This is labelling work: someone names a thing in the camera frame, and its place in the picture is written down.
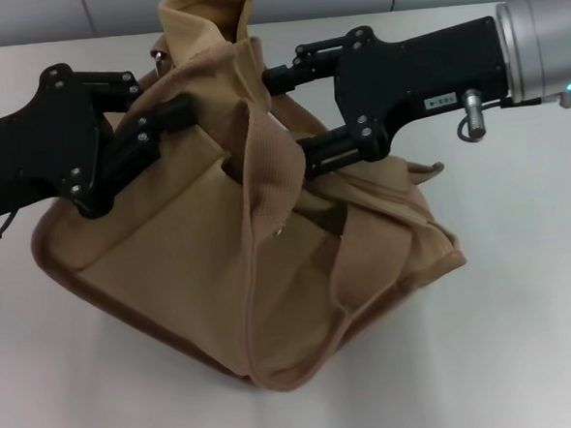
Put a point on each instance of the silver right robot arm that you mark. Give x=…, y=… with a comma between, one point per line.
x=542, y=43

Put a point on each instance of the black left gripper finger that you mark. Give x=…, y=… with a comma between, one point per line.
x=115, y=93
x=180, y=114

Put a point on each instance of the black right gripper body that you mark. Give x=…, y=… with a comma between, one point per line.
x=417, y=70

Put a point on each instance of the khaki canvas food bag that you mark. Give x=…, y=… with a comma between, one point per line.
x=174, y=303

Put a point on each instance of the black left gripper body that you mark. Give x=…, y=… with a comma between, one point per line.
x=34, y=147

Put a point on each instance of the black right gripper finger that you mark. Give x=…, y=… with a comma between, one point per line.
x=279, y=78
x=330, y=150

